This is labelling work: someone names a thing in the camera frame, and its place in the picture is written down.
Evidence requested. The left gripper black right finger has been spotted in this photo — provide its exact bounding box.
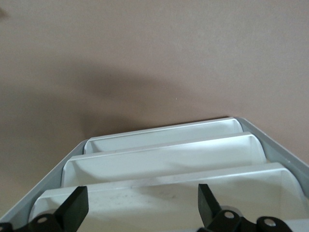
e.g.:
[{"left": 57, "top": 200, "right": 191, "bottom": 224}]
[{"left": 197, "top": 184, "right": 293, "bottom": 232}]

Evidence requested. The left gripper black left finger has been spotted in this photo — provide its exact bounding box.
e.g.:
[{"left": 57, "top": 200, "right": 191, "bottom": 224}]
[{"left": 0, "top": 185, "right": 89, "bottom": 232}]

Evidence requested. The white uppermost cabinet drawer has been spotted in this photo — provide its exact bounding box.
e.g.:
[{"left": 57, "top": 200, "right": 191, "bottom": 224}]
[{"left": 30, "top": 162, "right": 305, "bottom": 232}]

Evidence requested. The white middle cabinet drawer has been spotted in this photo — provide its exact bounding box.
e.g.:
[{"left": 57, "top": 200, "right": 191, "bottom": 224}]
[{"left": 61, "top": 132, "right": 267, "bottom": 188}]

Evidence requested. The white lowest cabinet drawer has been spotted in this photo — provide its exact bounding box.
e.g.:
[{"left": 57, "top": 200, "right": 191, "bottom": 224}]
[{"left": 84, "top": 117, "right": 244, "bottom": 154}]

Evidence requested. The white drawer cabinet shell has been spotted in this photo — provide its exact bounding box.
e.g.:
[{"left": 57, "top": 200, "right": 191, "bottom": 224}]
[{"left": 0, "top": 116, "right": 309, "bottom": 232}]

